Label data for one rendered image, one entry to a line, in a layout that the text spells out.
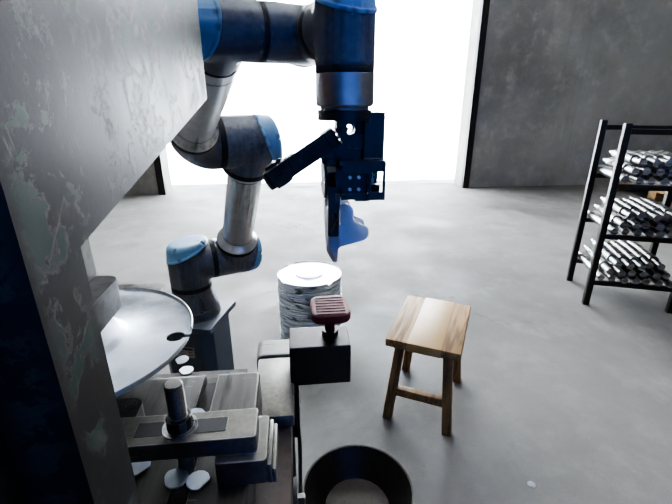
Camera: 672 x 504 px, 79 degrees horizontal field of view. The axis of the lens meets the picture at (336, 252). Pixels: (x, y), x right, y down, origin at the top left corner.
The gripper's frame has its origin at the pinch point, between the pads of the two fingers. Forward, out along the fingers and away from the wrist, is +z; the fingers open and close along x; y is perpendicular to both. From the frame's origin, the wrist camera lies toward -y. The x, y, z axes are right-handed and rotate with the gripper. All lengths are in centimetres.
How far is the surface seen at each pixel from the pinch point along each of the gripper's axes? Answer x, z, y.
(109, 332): -9.4, 5.8, -28.4
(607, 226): 127, 40, 153
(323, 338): -0.6, 14.1, -1.1
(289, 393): -5.3, 20.5, -6.7
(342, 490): 29, 84, 6
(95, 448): -42.3, -7.9, -13.5
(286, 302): 104, 62, -10
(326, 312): -2.2, 8.7, -0.7
